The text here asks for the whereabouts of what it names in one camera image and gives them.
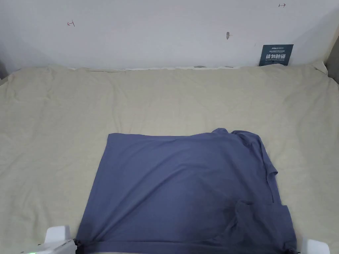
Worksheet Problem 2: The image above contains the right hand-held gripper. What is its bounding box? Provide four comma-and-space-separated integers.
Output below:
286, 238, 330, 254

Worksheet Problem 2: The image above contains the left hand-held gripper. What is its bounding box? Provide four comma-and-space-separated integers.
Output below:
29, 225, 84, 254

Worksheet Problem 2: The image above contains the blue shirt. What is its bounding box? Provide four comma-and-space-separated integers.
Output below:
75, 128, 297, 254

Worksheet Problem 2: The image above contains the bed with beige sheet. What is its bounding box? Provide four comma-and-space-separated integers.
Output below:
0, 61, 339, 254

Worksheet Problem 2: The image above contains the dark blue sign card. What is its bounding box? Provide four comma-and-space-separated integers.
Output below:
258, 44, 294, 66

